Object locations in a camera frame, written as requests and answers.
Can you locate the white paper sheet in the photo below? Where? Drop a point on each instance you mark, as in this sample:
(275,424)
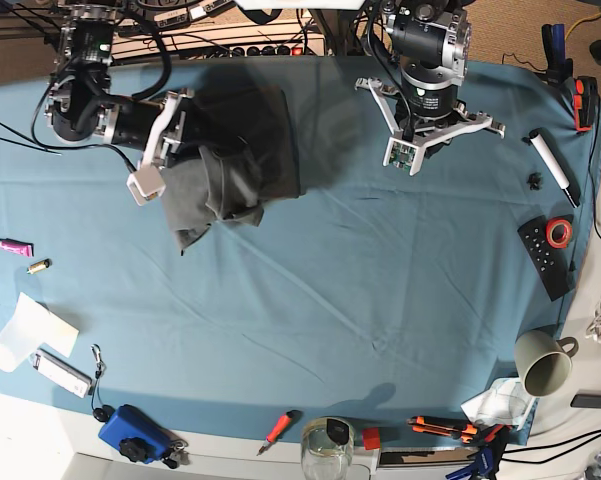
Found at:
(30,326)

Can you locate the small black clip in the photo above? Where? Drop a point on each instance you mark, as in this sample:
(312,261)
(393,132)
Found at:
(534,181)

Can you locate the short black zip tie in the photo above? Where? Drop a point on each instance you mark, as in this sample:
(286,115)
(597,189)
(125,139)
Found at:
(32,147)

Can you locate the clear plastic bag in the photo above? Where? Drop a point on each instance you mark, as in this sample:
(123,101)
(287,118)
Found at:
(506,402)

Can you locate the orange black clamp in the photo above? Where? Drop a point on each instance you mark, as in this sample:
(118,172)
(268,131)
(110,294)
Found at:
(585,100)

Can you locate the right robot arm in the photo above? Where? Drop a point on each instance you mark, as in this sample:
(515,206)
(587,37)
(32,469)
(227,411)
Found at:
(79,105)

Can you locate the red handled screwdriver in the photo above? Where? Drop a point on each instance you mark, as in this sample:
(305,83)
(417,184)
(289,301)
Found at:
(282,424)

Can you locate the black power adapter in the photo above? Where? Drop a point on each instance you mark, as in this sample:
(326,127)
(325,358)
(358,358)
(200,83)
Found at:
(586,401)

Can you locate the red tape roll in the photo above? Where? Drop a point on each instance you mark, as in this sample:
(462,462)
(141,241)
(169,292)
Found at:
(558,233)

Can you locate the clear glass jar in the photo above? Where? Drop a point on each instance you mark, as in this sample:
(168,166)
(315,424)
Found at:
(327,447)

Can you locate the pink tube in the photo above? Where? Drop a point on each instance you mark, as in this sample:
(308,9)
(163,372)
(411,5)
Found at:
(17,247)

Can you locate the orange black utility knife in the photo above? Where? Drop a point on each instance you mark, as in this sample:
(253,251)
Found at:
(454,429)

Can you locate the blue box with knob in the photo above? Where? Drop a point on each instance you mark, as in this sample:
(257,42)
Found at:
(135,436)

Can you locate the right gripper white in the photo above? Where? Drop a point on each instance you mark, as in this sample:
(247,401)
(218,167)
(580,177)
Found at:
(146,183)

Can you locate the white marker pen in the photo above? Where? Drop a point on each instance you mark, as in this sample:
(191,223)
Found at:
(550,159)

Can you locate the red cube block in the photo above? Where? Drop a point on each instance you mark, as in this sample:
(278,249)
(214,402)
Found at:
(371,438)

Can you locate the grey-green mug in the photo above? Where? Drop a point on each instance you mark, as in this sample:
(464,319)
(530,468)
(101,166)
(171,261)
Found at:
(543,363)

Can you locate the grey T-shirt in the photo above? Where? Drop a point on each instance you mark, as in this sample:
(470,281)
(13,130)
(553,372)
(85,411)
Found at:
(238,152)

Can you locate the black remote control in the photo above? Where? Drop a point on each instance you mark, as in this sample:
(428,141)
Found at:
(549,262)

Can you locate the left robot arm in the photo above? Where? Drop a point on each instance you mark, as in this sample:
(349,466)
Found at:
(423,48)

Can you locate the blue black bar clamp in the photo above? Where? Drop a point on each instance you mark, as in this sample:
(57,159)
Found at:
(559,67)

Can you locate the black power strip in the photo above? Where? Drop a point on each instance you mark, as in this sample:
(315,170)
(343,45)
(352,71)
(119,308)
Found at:
(274,50)

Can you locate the yellow lighter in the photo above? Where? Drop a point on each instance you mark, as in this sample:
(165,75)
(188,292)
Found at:
(39,266)

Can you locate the long black zip tie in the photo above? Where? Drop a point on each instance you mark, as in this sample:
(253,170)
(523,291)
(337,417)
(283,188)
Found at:
(22,137)

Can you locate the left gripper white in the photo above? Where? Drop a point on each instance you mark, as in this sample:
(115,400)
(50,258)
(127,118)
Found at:
(430,135)

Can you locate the white rectangular device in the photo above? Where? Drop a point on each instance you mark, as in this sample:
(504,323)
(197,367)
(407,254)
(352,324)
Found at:
(61,373)

